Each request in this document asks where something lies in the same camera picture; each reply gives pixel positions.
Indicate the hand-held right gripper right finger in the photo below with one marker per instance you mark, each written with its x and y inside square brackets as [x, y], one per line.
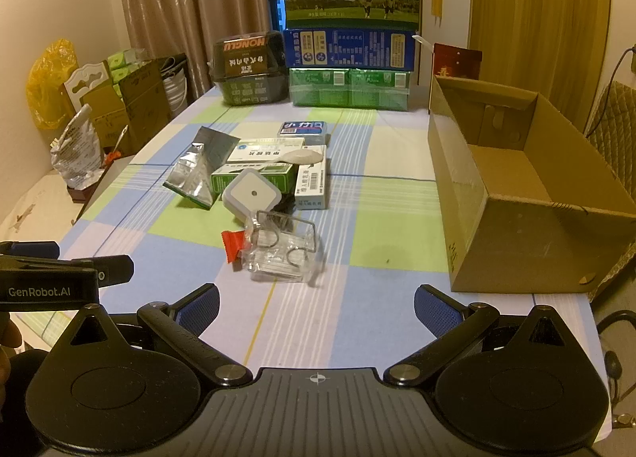
[437, 312]

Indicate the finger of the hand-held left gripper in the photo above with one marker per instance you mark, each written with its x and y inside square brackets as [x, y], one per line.
[114, 270]
[30, 250]

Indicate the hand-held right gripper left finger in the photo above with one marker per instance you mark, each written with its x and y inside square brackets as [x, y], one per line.
[198, 309]

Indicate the red plastic tag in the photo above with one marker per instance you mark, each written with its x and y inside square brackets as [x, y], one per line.
[232, 243]

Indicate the clear plastic packet with rings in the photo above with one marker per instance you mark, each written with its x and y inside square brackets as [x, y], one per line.
[278, 258]

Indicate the brown cardboard box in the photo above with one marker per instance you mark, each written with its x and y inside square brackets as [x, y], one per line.
[521, 238]

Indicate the silver foil pouch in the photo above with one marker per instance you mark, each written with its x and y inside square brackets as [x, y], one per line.
[191, 179]

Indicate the white square night light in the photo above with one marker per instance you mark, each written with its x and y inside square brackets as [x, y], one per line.
[251, 191]

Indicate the green and white spray box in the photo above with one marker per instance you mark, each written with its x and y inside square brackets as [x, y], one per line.
[271, 180]

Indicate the white medicine box flower print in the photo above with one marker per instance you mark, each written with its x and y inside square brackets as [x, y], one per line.
[312, 186]

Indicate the white medicine box blue stripe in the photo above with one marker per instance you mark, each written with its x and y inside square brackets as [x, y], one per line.
[261, 151]

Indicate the white plastic spoon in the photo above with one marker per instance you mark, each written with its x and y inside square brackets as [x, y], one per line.
[308, 156]

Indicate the blue tissue pack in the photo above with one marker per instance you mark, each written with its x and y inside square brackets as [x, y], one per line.
[303, 129]

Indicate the desktop with checked tablecloth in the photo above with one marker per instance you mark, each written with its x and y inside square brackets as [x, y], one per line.
[377, 179]

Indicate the person's left hand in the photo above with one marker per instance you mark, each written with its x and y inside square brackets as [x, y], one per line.
[9, 333]

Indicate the white printed plastic bag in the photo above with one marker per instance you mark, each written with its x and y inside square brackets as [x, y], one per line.
[77, 149]

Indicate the brown carton with white flap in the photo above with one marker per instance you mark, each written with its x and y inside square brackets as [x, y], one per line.
[134, 114]

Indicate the yellow plastic bag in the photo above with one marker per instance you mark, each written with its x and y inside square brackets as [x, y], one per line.
[47, 84]

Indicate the green packets in carton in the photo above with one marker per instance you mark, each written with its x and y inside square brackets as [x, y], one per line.
[126, 64]

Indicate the dark container green label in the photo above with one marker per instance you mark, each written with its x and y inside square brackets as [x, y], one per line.
[253, 92]

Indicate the green shrink-wrapped drink pack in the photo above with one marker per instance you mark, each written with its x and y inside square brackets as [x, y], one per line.
[348, 89]

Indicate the chair with quilted cover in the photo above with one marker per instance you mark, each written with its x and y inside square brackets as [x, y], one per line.
[613, 134]

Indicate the dark red box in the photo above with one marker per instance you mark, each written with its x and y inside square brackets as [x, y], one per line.
[457, 62]

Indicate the black box brown label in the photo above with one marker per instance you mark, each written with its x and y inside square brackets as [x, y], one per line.
[248, 57]

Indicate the white plastic stick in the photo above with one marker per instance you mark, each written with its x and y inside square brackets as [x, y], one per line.
[422, 40]

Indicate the blue printed carton box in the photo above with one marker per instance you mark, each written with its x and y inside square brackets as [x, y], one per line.
[348, 50]

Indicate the beige curtain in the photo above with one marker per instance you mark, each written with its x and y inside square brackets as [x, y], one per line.
[198, 0]

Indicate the wooden door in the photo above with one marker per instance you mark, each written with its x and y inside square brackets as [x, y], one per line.
[536, 15]

